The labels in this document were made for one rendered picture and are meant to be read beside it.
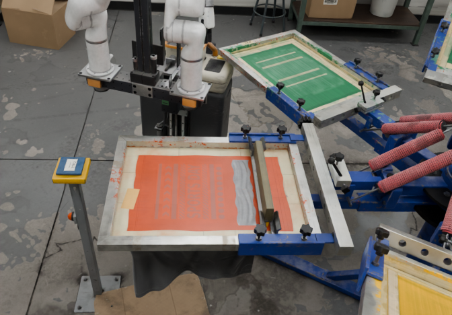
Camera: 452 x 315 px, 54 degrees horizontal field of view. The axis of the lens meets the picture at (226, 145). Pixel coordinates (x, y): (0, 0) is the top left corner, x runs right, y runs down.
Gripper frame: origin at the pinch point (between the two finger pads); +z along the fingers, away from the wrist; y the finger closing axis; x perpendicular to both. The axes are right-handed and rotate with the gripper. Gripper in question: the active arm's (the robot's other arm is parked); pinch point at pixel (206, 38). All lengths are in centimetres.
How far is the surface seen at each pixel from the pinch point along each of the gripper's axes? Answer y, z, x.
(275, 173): -38, 49, -44
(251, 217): -65, 56, -41
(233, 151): -33, 44, -24
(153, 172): -58, 47, 3
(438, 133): -27, 29, -106
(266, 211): -69, 50, -48
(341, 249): -73, 58, -75
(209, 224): -73, 57, -28
